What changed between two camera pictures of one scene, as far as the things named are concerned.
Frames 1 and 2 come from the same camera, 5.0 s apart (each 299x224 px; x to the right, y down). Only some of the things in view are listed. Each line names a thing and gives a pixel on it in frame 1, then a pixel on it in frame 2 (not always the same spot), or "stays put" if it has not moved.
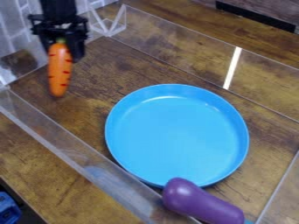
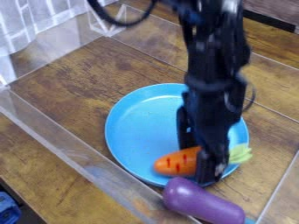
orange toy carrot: [60, 67] to [179, 163]
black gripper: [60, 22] to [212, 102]
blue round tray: [176, 131] stays put
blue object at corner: [11, 213] stays put
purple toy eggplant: [184, 198] stays put
